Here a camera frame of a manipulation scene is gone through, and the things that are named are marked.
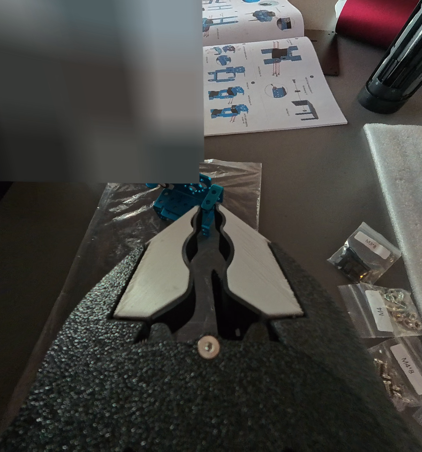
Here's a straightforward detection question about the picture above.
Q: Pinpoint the white foam sheet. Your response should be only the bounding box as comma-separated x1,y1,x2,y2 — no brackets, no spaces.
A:
364,123,422,339

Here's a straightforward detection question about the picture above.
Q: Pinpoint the black patterned bottle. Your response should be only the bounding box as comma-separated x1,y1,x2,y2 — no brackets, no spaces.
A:
359,0,422,114

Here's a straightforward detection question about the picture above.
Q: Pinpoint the large clear plastic bag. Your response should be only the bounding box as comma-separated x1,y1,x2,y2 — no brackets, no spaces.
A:
16,160,262,407

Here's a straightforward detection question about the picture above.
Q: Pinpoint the dark desk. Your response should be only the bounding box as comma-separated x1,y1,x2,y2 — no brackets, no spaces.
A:
0,35,422,452

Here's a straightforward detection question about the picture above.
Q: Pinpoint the assembly instruction booklet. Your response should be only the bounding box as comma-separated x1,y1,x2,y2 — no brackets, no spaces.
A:
203,0,348,137

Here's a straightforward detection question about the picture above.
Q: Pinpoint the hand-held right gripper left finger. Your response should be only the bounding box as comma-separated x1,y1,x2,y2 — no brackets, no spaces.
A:
113,206,201,341

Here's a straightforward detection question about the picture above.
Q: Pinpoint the red fabric roll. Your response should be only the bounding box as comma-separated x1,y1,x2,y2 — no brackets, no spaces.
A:
336,0,422,48

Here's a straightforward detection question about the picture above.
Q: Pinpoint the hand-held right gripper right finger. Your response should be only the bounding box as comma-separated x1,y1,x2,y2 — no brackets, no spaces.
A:
211,206,304,339

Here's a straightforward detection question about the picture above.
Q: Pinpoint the pile of small screw bags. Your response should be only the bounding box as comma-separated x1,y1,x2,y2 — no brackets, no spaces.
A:
327,222,422,452

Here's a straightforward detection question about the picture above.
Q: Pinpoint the blue metal bracket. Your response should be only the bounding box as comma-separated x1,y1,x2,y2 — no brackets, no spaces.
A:
145,182,211,222
198,173,224,245

